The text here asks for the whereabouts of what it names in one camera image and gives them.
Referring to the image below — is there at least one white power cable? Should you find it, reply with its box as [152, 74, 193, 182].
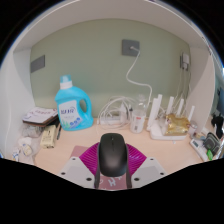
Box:
[125, 46, 153, 101]

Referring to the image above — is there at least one stack of books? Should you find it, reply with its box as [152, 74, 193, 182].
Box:
[21, 107, 59, 128]

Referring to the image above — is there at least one white router with antennas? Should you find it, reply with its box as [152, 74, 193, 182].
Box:
[145, 93, 196, 141]

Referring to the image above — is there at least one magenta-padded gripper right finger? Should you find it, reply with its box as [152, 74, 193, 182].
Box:
[127, 143, 168, 190]

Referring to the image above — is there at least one grey wall plate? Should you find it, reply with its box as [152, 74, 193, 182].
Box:
[30, 54, 46, 74]

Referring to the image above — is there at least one gold foil bag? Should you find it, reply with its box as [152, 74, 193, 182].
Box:
[164, 113, 192, 136]

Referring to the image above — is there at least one blue detergent bottle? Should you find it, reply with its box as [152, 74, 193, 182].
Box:
[54, 74, 95, 132]

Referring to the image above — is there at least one dark grey zip pouch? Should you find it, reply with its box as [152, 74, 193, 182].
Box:
[203, 131, 222, 156]

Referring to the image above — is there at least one small jar with pink lid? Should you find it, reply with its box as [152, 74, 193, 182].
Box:
[188, 121, 198, 136]

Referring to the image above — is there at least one white wall charger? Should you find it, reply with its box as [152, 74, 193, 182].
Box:
[179, 51, 191, 72]

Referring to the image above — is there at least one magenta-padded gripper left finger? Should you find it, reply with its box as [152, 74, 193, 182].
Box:
[58, 142, 100, 190]

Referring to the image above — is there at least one dark grey wall socket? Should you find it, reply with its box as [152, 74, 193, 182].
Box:
[121, 39, 141, 57]

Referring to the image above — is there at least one black computer mouse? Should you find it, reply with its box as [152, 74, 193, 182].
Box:
[97, 132, 130, 178]

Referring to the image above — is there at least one blue and yellow card packet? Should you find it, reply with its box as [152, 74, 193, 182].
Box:
[11, 148, 21, 163]

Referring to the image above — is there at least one white power strip with cables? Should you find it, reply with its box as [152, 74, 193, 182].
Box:
[96, 96, 134, 129]

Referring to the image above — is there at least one dark monitor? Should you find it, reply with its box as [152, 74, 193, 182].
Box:
[216, 87, 224, 116]

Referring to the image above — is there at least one clear bottle with white label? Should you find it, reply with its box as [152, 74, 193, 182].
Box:
[129, 94, 148, 134]

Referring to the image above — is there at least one clear plastic bag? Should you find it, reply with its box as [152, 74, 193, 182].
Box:
[16, 136, 36, 158]

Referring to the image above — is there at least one black bag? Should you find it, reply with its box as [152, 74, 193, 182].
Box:
[210, 114, 224, 139]

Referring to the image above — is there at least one small yellow box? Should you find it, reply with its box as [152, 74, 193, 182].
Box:
[39, 124, 58, 149]

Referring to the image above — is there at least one pink mouse pad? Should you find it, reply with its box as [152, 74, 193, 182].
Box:
[69, 145, 129, 192]

